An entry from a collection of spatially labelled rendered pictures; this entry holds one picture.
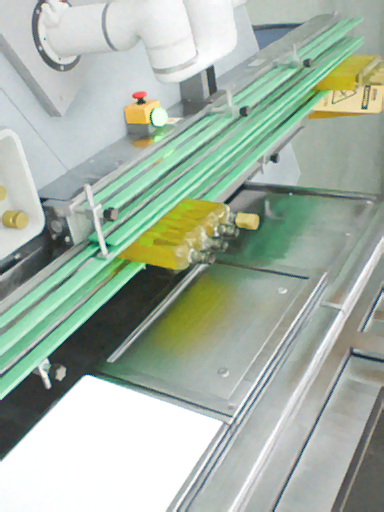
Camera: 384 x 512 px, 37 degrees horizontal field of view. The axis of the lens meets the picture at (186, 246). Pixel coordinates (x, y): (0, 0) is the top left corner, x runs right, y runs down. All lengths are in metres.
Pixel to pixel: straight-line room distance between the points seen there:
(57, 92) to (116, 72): 0.26
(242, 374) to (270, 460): 0.18
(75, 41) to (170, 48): 0.22
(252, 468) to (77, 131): 0.86
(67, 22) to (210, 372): 0.75
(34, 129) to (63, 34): 0.21
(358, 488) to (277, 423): 0.16
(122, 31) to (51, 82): 0.22
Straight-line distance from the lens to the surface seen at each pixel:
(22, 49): 1.27
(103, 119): 1.50
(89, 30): 1.24
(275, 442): 1.04
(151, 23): 1.15
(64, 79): 1.35
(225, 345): 1.19
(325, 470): 1.02
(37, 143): 1.34
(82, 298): 1.26
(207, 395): 1.08
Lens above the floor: 1.72
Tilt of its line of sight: 31 degrees down
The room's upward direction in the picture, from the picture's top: 100 degrees clockwise
